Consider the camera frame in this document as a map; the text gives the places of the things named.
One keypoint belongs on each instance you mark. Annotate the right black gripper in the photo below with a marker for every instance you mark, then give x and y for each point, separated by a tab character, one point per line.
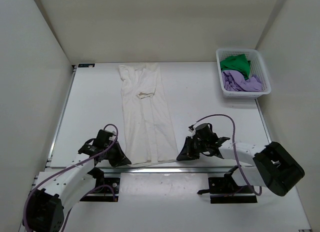
193	147

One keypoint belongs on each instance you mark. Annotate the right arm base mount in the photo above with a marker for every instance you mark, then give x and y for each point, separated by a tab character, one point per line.
223	190

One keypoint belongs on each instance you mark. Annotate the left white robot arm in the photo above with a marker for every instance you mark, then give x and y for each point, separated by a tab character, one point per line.
49	204

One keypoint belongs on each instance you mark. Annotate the green t-shirt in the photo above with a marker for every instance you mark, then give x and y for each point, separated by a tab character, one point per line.
238	63

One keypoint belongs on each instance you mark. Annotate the white plastic basket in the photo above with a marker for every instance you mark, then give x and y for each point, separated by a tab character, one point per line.
257	67

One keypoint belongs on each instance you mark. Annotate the cream white t-shirt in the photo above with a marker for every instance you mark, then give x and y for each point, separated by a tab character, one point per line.
148	129

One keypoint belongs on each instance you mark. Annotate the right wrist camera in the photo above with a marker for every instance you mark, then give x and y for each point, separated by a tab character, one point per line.
192	130

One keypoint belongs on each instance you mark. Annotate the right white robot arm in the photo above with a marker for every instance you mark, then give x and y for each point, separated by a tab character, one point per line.
269	166

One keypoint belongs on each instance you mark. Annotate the purple t-shirt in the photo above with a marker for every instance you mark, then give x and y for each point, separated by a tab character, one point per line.
234	81

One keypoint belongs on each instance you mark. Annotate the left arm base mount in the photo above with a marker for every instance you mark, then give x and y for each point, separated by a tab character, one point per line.
107	187

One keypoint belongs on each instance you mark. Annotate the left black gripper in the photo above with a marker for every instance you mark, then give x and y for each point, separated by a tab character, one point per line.
113	151

